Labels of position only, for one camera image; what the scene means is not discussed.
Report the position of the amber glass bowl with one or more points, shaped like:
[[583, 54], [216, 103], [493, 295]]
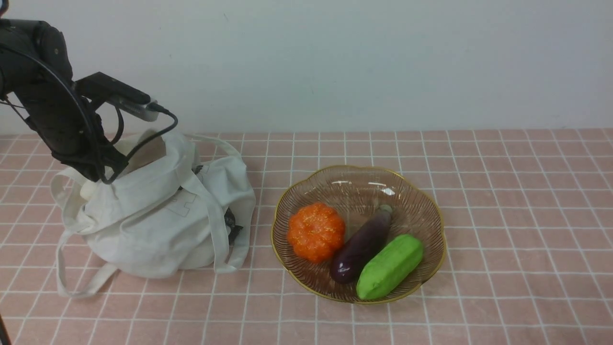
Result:
[[355, 192]]

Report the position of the green cucumber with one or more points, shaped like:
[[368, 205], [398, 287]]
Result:
[[389, 267]]

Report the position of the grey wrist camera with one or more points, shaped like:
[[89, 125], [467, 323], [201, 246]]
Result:
[[100, 88]]

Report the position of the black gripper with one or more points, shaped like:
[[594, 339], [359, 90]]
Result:
[[71, 129]]

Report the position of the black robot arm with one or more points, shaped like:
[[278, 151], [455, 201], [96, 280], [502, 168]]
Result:
[[34, 52]]

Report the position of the white canvas tote bag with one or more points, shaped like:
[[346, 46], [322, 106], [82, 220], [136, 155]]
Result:
[[169, 212]]

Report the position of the purple eggplant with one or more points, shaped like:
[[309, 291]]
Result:
[[348, 263]]

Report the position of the orange pumpkin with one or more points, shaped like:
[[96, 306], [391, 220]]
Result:
[[316, 232]]

